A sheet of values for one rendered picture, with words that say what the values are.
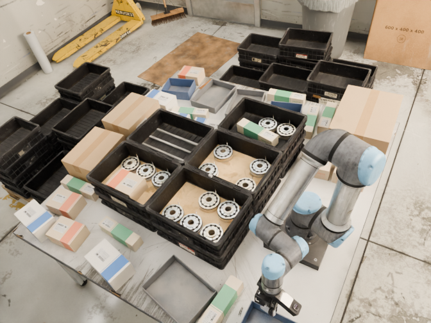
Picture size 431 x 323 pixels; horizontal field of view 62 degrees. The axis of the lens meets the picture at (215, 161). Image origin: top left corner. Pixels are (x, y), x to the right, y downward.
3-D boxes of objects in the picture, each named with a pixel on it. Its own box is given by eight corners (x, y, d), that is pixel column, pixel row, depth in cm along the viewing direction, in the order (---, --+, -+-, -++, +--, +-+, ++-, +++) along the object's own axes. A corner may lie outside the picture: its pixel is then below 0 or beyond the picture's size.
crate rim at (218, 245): (254, 198, 163) (253, 195, 161) (218, 250, 147) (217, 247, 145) (183, 167, 180) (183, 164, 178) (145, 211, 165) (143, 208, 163)
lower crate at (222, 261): (255, 223, 178) (254, 209, 169) (222, 273, 162) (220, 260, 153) (190, 192, 195) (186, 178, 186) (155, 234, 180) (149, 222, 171)
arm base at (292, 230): (322, 220, 169) (326, 209, 161) (312, 247, 161) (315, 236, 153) (292, 208, 174) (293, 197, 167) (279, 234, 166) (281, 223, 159)
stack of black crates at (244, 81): (272, 93, 334) (272, 72, 317) (258, 113, 318) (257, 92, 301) (233, 84, 351) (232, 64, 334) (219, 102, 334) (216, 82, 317)
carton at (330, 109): (326, 108, 228) (327, 101, 224) (336, 110, 226) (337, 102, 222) (316, 133, 215) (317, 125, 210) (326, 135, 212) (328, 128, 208)
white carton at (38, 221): (61, 226, 190) (53, 217, 183) (42, 243, 184) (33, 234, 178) (41, 208, 200) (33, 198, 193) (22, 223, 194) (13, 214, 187)
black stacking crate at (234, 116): (306, 132, 201) (308, 116, 192) (283, 167, 185) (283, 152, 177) (245, 112, 218) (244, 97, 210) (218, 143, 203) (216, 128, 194)
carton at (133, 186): (148, 187, 184) (144, 177, 179) (133, 204, 178) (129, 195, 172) (124, 177, 191) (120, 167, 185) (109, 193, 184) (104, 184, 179)
